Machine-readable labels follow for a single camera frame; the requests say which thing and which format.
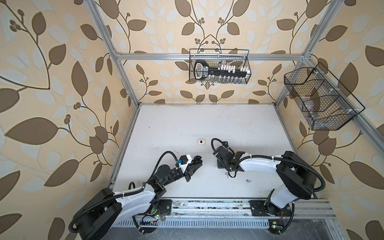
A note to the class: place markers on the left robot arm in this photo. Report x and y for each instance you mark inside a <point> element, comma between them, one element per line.
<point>106,208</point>

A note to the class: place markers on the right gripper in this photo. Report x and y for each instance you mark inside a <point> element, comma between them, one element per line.
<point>219,165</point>

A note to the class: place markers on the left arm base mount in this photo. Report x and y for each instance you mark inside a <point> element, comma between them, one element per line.
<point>147,222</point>

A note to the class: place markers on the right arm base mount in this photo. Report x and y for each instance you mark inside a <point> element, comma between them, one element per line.
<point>281,218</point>

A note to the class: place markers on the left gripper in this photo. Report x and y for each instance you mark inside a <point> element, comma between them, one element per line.
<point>191,171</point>

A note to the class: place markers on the black tool with white parts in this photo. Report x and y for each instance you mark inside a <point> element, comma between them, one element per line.
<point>203,70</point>

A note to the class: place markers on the black wire basket right wall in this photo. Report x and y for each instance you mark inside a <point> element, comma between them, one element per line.
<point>326,103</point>

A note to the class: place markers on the black wire basket wall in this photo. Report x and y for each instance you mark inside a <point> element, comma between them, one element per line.
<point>326,103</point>
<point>234,57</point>

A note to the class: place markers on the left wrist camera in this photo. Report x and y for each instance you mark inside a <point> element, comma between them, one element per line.
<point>183,162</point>

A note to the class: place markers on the cream earbud charging case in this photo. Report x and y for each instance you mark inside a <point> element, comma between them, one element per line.
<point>201,141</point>

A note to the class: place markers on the black wire basket back wall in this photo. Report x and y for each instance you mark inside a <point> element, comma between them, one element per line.
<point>234,57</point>

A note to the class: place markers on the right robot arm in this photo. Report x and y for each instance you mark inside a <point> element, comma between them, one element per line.
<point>300,180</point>

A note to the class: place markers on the black round charging case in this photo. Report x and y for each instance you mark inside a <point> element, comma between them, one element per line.
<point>197,160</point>

